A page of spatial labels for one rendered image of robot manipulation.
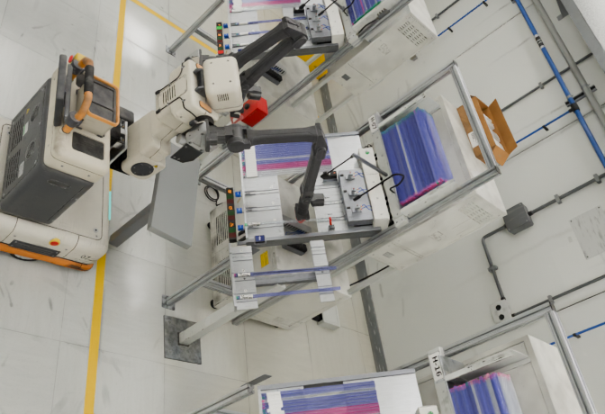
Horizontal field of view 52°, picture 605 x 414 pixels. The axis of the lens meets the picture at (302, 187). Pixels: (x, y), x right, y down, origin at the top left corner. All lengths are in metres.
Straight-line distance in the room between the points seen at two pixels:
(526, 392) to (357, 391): 0.70
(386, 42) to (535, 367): 2.36
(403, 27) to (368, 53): 0.29
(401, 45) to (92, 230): 2.34
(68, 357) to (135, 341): 0.39
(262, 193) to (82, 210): 0.93
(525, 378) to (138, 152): 1.94
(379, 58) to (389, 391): 2.33
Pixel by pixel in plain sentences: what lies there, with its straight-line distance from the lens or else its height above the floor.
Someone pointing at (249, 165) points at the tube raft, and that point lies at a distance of 3.50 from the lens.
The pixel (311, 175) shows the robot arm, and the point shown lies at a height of 1.25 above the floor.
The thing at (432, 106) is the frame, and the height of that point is 1.68.
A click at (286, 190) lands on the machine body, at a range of 3.90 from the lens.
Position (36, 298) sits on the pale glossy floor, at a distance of 3.28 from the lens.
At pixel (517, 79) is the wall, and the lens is 5.15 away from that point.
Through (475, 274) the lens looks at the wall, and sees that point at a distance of 4.64.
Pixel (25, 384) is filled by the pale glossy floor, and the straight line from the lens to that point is 3.11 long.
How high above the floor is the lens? 2.67
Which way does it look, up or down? 30 degrees down
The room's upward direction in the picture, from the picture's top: 55 degrees clockwise
